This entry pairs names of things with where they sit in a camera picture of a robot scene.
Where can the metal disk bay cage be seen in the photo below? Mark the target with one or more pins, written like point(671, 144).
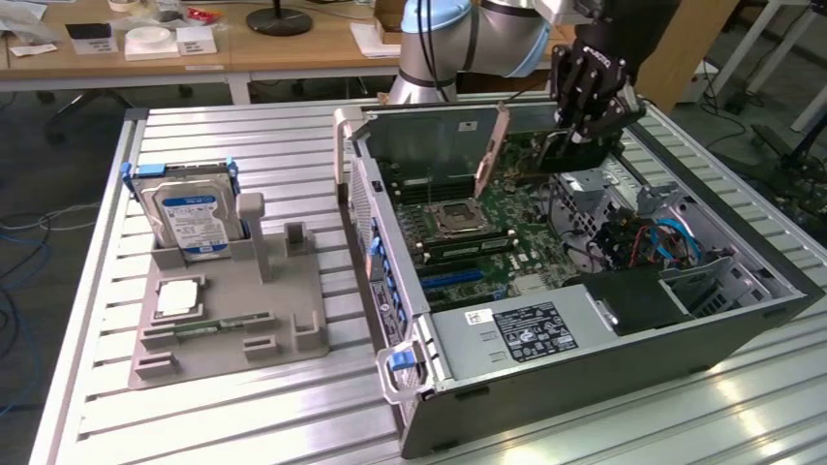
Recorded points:
point(588, 198)

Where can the white box black lid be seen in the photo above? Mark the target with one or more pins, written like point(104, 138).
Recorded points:
point(92, 39)

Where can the blue expansion slot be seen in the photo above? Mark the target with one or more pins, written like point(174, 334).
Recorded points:
point(455, 279)

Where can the white desk frame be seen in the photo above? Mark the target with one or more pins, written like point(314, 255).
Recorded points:
point(753, 48)

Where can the hard disk in blue carrier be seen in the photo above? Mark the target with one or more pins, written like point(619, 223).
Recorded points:
point(187, 218)

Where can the silver CPU chip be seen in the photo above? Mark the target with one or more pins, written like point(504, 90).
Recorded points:
point(176, 300)

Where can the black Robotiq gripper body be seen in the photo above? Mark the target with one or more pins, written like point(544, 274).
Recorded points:
point(620, 34)

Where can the installed RAM stick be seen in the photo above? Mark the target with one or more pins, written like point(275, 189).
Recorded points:
point(471, 248)

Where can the green motherboard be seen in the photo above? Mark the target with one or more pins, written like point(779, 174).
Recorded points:
point(516, 227)

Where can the clear plastic bag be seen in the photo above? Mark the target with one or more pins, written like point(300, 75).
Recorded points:
point(26, 21)

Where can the plain white labelled box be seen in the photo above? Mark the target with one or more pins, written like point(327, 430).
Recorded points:
point(195, 41)

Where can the grey printed parts rack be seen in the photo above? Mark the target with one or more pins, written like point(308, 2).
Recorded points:
point(216, 358)

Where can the beige tape roll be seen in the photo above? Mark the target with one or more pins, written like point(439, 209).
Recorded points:
point(122, 5)

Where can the wooden desk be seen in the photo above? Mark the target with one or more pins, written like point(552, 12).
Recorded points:
point(291, 48)

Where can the green graphics card black shroud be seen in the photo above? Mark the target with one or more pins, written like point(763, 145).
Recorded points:
point(575, 157)

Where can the white box with tape roll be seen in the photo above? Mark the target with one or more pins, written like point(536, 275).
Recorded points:
point(152, 43)

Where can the black office chair base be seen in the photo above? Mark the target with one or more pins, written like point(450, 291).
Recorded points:
point(71, 111)

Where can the thin socket locking lever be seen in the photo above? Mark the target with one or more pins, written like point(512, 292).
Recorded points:
point(430, 191)

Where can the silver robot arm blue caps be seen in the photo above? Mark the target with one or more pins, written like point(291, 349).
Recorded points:
point(504, 39)

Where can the metal CPU socket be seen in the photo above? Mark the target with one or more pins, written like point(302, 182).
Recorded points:
point(462, 218)

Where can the red packet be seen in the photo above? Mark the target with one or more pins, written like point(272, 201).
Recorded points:
point(200, 15)

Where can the green loose RAM stick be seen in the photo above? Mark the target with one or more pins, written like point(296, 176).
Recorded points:
point(219, 325)

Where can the black round lamp base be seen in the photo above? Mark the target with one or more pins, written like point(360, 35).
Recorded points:
point(278, 21)

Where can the grey power supply unit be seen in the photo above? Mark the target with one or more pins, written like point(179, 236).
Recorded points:
point(466, 349)

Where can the brown wooden cabinet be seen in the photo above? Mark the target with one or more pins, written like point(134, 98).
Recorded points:
point(678, 63)

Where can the black open PC case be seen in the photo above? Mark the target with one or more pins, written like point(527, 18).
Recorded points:
point(582, 387)

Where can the white paper stack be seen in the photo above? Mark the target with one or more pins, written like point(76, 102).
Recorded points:
point(375, 41)

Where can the white paper label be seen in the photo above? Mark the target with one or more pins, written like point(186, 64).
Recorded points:
point(32, 49)

